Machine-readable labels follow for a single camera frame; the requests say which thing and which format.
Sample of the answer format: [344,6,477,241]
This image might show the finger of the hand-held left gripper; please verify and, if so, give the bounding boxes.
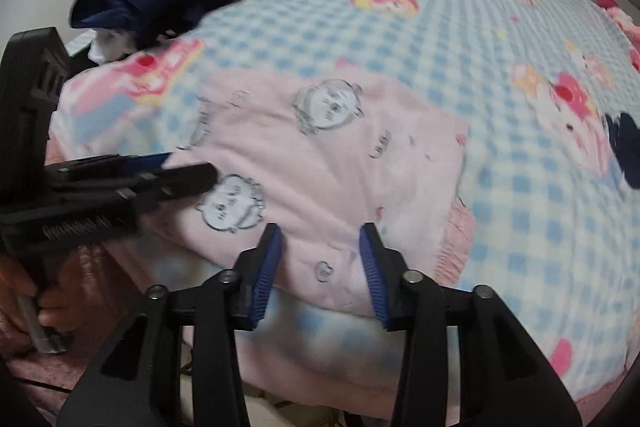
[50,162,219,222]
[45,151,174,184]

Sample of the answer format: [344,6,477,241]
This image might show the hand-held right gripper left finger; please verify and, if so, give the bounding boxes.
[56,223,285,427]

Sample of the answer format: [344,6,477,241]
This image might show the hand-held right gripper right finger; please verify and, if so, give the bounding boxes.
[359,222,583,427]

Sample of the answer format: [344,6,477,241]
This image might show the pink printed pants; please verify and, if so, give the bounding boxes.
[165,69,477,316]

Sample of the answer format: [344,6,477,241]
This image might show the person's left hand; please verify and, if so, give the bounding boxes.
[0,254,73,343]

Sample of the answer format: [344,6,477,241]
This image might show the white garment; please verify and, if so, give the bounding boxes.
[86,28,144,64]

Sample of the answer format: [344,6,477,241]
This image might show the blue checked cartoon blanket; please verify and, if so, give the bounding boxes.
[47,0,640,419]

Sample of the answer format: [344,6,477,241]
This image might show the folded navy garment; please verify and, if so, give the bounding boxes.
[604,111,640,191]

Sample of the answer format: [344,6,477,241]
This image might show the pink plush toy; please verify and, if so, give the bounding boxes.
[595,0,640,42]

